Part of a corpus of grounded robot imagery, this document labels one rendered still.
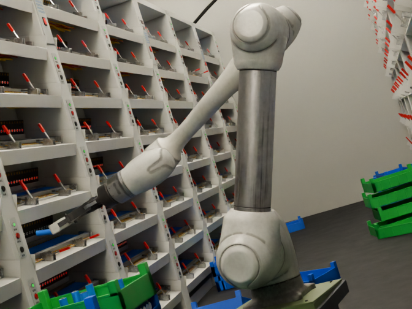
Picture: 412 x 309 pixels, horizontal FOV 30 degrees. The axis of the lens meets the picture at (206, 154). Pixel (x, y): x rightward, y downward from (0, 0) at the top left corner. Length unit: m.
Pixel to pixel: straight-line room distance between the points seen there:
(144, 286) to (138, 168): 0.57
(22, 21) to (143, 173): 1.00
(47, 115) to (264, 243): 1.26
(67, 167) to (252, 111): 1.13
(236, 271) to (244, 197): 0.20
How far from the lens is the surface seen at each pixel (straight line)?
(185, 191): 4.28
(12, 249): 2.32
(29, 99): 2.73
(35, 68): 3.02
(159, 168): 2.29
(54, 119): 2.99
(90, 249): 2.81
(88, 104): 3.23
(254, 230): 2.01
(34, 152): 2.62
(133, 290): 1.76
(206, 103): 2.28
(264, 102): 2.03
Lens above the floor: 0.66
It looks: 1 degrees up
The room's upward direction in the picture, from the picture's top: 17 degrees counter-clockwise
